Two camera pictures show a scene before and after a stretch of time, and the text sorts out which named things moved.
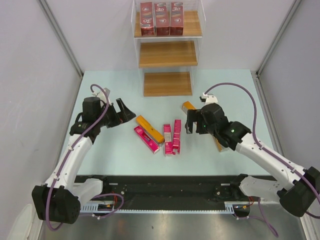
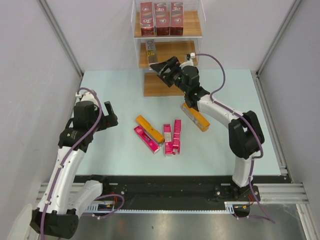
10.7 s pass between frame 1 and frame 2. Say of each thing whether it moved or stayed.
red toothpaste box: stayed
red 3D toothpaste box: stayed
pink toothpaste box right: stayed
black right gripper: moved
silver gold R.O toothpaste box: moved
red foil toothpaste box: stayed
